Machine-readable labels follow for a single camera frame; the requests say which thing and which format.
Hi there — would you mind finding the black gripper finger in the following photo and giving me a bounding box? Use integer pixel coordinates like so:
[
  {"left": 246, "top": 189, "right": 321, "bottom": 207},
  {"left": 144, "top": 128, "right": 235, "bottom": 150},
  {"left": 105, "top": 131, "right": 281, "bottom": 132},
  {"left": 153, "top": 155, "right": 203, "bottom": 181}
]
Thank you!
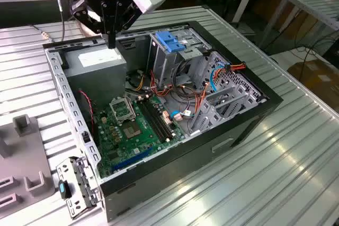
[
  {"left": 70, "top": 0, "right": 112, "bottom": 49},
  {"left": 110, "top": 0, "right": 143, "bottom": 49}
]

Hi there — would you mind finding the orange red power wire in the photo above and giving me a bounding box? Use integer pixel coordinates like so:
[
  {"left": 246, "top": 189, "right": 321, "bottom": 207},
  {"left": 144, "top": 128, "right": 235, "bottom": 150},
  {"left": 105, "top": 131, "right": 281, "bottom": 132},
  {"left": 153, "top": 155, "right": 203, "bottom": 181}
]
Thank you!
[{"left": 211, "top": 61, "right": 247, "bottom": 78}]

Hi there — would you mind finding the grey metal disk bay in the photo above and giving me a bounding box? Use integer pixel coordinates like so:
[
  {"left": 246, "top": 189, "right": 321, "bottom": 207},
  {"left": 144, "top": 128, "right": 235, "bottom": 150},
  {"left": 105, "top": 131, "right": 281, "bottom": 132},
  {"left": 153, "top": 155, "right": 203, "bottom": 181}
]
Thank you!
[{"left": 189, "top": 51, "right": 267, "bottom": 138}]

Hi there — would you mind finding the blue plastic drive latch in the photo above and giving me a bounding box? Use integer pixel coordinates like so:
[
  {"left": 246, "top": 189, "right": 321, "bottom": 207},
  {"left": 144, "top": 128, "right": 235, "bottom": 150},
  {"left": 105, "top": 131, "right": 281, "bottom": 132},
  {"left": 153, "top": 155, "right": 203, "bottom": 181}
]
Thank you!
[{"left": 155, "top": 31, "right": 186, "bottom": 53}]

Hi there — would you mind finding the grey optical drive cage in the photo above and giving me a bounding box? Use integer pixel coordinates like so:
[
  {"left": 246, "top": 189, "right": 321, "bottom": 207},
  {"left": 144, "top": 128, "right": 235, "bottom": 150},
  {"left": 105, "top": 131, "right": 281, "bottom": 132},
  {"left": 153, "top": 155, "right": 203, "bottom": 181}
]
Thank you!
[{"left": 147, "top": 26, "right": 212, "bottom": 91}]

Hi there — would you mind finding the grey power supply unit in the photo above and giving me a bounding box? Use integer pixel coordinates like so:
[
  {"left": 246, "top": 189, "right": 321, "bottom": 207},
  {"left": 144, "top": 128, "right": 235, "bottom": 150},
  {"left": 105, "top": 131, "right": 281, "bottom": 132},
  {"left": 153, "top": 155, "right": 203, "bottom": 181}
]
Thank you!
[{"left": 63, "top": 43, "right": 128, "bottom": 110}]

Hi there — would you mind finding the metal socket cover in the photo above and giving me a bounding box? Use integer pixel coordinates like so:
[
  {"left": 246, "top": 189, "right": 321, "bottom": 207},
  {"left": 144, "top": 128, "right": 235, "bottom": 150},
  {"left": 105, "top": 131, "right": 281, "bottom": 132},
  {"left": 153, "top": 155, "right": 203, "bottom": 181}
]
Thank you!
[{"left": 109, "top": 97, "right": 137, "bottom": 125}]

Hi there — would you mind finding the black RAM slot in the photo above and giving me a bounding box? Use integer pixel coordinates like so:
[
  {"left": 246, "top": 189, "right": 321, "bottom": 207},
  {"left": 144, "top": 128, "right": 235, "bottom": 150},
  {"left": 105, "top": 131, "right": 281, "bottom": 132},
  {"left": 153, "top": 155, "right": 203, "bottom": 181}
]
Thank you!
[
  {"left": 144, "top": 98, "right": 176, "bottom": 138},
  {"left": 137, "top": 98, "right": 170, "bottom": 143}
]

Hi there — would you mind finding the CPU socket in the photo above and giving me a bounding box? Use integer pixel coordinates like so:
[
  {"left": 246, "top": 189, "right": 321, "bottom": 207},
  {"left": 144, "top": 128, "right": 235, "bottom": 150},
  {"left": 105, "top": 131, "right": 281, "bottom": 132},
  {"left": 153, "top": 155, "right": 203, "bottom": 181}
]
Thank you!
[{"left": 121, "top": 121, "right": 144, "bottom": 141}]

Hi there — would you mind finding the green motherboard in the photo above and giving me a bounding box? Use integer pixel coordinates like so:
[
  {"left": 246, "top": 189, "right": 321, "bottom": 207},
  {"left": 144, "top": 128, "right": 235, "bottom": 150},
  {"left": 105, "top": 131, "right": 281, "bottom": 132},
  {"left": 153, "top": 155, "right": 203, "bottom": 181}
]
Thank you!
[{"left": 94, "top": 95, "right": 186, "bottom": 179}]

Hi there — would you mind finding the blue expansion slot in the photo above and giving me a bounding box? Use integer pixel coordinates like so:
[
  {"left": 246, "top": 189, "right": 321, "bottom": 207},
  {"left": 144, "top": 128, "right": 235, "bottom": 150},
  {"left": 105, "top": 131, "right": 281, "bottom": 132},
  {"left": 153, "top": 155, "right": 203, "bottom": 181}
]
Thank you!
[{"left": 111, "top": 145, "right": 154, "bottom": 173}]

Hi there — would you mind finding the grey parts rack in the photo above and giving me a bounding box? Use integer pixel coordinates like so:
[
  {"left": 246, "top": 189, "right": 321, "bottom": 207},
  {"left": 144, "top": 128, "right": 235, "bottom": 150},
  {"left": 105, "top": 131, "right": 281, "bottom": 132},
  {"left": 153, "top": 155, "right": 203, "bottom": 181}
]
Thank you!
[{"left": 0, "top": 114, "right": 56, "bottom": 210}]

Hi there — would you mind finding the black open PC case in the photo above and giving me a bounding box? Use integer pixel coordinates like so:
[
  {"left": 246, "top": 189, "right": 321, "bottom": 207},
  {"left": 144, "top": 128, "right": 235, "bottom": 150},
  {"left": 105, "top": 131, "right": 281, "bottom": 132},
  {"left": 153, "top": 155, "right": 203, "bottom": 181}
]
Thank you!
[{"left": 42, "top": 20, "right": 284, "bottom": 223}]

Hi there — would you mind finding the metal slat rack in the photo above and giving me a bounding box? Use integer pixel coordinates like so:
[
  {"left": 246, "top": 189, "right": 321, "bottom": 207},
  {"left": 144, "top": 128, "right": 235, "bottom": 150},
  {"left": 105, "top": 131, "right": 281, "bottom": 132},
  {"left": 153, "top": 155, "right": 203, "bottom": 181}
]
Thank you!
[{"left": 258, "top": 0, "right": 339, "bottom": 49}]

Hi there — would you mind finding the flat brown cardboard box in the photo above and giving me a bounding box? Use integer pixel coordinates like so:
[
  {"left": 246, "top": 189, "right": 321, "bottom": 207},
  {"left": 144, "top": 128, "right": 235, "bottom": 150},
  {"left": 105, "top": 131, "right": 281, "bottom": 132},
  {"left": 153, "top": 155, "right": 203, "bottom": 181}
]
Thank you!
[{"left": 287, "top": 60, "right": 339, "bottom": 110}]

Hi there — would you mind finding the black cable with metal connector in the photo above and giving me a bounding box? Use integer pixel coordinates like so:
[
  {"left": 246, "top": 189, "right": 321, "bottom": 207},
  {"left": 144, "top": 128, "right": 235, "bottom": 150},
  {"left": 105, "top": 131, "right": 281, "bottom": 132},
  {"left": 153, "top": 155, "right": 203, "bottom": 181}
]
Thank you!
[{"left": 33, "top": 0, "right": 66, "bottom": 43}]

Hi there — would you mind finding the yellow black wire bundle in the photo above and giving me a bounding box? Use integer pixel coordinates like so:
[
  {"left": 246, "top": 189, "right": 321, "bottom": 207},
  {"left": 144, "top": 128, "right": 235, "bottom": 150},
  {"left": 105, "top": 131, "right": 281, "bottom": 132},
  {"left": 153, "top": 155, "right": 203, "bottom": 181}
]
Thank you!
[{"left": 132, "top": 74, "right": 147, "bottom": 92}]

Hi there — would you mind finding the blue data wire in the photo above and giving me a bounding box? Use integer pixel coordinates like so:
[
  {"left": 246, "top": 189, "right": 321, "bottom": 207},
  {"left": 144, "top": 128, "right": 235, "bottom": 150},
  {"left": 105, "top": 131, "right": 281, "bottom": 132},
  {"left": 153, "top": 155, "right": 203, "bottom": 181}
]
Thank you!
[{"left": 210, "top": 61, "right": 228, "bottom": 94}]

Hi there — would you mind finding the red black fan wire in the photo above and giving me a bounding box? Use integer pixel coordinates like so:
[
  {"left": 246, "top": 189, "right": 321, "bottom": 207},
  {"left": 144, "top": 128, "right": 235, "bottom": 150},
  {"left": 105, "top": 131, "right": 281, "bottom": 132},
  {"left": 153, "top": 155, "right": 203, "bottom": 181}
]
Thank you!
[{"left": 78, "top": 90, "right": 95, "bottom": 134}]

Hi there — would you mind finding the orange black wire bundle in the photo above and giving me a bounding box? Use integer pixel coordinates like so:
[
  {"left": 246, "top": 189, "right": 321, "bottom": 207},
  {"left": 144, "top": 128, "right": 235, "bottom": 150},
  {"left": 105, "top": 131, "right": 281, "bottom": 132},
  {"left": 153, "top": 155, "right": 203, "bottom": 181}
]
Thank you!
[{"left": 149, "top": 69, "right": 211, "bottom": 117}]

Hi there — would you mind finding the white connector with blue wire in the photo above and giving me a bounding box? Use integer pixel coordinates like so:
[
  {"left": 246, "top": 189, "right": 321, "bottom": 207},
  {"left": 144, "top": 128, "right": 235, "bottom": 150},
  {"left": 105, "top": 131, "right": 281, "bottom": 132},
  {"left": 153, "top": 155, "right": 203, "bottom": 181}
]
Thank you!
[{"left": 169, "top": 109, "right": 192, "bottom": 122}]

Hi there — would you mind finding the metal card retention bracket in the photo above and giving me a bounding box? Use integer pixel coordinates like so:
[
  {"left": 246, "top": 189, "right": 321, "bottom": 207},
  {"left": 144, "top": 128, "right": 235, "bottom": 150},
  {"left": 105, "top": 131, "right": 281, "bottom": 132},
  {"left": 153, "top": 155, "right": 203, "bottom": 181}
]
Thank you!
[{"left": 55, "top": 156, "right": 103, "bottom": 220}]

